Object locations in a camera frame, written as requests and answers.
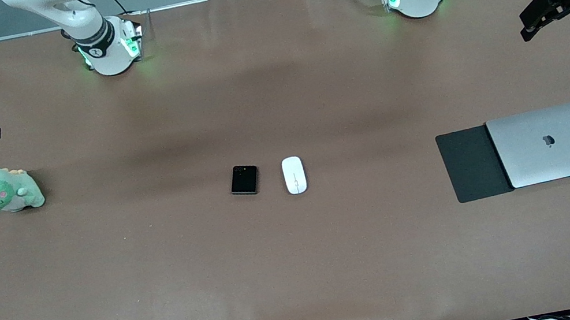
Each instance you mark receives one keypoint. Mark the black phone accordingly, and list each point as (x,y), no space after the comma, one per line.
(244,180)

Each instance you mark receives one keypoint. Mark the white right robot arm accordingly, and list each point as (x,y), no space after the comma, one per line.
(103,45)

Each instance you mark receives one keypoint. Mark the brown table cover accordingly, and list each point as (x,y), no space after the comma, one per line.
(305,274)

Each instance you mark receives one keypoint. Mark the silver laptop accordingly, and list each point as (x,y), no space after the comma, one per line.
(552,145)

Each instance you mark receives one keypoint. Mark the white computer mouse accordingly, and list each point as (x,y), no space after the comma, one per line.
(294,176)

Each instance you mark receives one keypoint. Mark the black mouse pad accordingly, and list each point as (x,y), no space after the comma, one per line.
(471,165)

